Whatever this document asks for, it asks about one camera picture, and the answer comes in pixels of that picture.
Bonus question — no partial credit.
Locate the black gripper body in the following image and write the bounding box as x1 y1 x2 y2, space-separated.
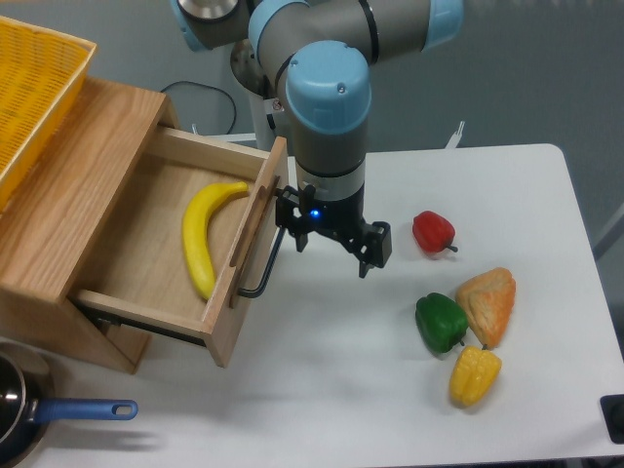
276 186 365 243

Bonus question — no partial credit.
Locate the black cable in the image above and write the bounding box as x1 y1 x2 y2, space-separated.
159 80 238 136

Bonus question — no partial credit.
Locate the wooden top drawer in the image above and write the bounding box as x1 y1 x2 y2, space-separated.
70 128 289 367

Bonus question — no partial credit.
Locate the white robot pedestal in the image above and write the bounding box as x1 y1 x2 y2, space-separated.
229 41 293 157

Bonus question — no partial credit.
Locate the blue handled frying pan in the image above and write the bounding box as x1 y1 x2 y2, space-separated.
1 342 138 467

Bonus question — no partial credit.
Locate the red bell pepper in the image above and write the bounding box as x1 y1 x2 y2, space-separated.
411 211 458 254

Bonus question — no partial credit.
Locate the orange bread pastry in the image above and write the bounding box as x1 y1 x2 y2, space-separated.
455 267 516 349

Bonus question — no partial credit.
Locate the wooden drawer cabinet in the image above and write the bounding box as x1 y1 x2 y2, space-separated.
1 77 177 373

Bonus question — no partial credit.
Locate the white table bracket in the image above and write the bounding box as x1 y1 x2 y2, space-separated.
445 120 465 149

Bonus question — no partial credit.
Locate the yellow banana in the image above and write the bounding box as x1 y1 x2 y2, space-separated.
181 181 249 299

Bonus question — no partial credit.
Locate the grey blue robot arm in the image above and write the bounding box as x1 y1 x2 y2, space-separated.
172 1 464 273

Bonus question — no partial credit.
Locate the black corner device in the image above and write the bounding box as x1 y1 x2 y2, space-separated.
600 394 624 445

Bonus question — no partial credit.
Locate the yellow plastic basket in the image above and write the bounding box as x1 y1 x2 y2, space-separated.
1 17 98 208

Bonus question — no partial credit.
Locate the yellow bell pepper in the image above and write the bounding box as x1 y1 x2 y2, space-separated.
448 346 502 407

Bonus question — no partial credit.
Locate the green bell pepper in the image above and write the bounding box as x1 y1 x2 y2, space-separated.
414 292 468 354

